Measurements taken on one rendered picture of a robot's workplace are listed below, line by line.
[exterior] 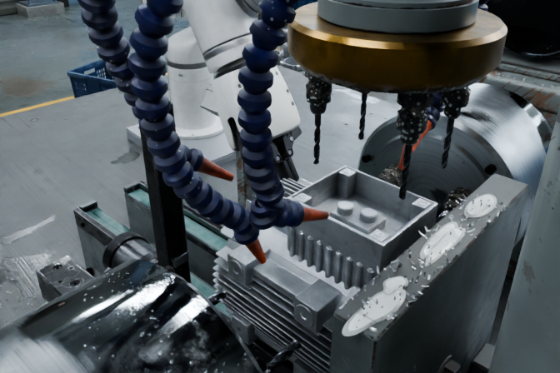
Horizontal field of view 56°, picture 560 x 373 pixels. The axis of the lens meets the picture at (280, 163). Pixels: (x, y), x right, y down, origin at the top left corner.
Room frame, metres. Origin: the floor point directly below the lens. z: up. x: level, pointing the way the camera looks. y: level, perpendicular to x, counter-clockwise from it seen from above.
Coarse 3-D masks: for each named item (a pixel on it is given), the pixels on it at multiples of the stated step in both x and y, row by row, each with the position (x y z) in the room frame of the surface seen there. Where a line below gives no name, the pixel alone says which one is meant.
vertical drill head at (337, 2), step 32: (320, 0) 0.44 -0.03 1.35; (352, 0) 0.41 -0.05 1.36; (384, 0) 0.40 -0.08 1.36; (416, 0) 0.40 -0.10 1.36; (448, 0) 0.40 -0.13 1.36; (288, 32) 0.44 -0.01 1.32; (320, 32) 0.39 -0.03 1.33; (352, 32) 0.39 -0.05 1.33; (384, 32) 0.39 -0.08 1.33; (416, 32) 0.39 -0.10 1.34; (448, 32) 0.39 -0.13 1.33; (480, 32) 0.39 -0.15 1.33; (320, 64) 0.39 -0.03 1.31; (352, 64) 0.37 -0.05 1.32; (384, 64) 0.36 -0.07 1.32; (416, 64) 0.36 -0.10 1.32; (448, 64) 0.36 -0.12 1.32; (480, 64) 0.38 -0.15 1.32; (320, 96) 0.44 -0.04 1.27; (416, 96) 0.38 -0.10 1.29; (448, 96) 0.44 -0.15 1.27; (416, 128) 0.38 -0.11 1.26; (448, 128) 0.44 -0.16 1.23
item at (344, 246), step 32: (320, 192) 0.50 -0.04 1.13; (352, 192) 0.52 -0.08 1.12; (384, 192) 0.49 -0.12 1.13; (320, 224) 0.43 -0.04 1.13; (352, 224) 0.44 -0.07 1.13; (384, 224) 0.45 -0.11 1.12; (416, 224) 0.42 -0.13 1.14; (320, 256) 0.43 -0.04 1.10; (352, 256) 0.40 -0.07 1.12; (384, 256) 0.39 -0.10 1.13
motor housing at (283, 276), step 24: (288, 192) 0.54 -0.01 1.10; (264, 240) 0.48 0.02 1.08; (264, 264) 0.46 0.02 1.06; (288, 264) 0.45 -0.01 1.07; (216, 288) 0.48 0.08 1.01; (240, 288) 0.46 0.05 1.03; (264, 288) 0.44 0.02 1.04; (288, 288) 0.42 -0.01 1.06; (336, 288) 0.41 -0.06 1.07; (240, 312) 0.46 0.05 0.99; (264, 312) 0.43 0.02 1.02; (288, 312) 0.41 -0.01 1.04; (264, 336) 0.44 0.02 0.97; (288, 336) 0.41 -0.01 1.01; (312, 336) 0.38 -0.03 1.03; (312, 360) 0.38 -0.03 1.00
